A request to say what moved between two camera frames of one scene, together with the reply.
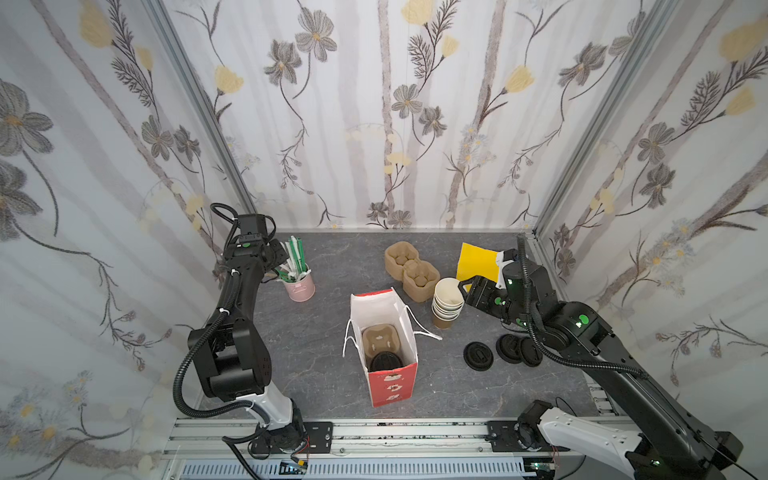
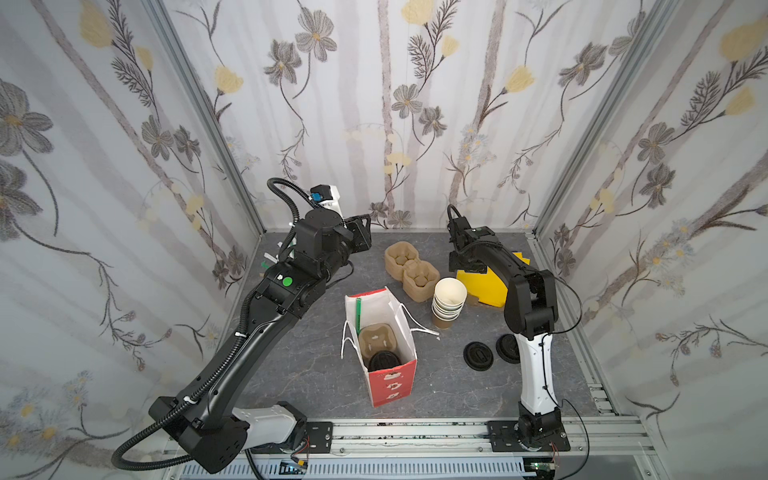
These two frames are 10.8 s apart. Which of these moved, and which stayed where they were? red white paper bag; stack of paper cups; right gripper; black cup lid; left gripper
Moved: right gripper; left gripper
Stayed: black cup lid; stack of paper cups; red white paper bag
